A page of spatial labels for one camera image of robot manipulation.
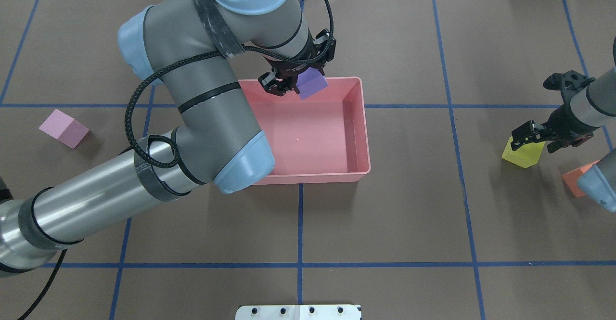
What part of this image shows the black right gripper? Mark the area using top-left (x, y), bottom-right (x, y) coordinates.
top-left (510, 70), bottom-right (597, 154)

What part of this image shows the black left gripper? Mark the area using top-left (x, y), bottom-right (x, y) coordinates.
top-left (258, 29), bottom-right (336, 97)

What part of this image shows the purple foam block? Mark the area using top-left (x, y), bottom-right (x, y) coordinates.
top-left (295, 68), bottom-right (329, 100)

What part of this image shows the yellow foam block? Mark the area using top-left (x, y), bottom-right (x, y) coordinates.
top-left (501, 137), bottom-right (545, 168)

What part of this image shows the light pink foam block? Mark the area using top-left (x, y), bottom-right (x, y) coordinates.
top-left (38, 109), bottom-right (90, 149)

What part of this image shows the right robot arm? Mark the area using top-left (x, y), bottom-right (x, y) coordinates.
top-left (501, 65), bottom-right (616, 213)

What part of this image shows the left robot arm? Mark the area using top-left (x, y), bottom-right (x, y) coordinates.
top-left (0, 0), bottom-right (336, 278)

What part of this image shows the pink plastic bin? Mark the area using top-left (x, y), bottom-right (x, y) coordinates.
top-left (239, 77), bottom-right (371, 185)

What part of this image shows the orange foam block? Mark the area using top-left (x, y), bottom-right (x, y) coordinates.
top-left (561, 160), bottom-right (599, 198)

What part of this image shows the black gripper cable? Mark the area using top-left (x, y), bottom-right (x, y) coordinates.
top-left (14, 0), bottom-right (335, 320)

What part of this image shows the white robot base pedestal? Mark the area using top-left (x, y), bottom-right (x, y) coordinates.
top-left (235, 304), bottom-right (362, 320)

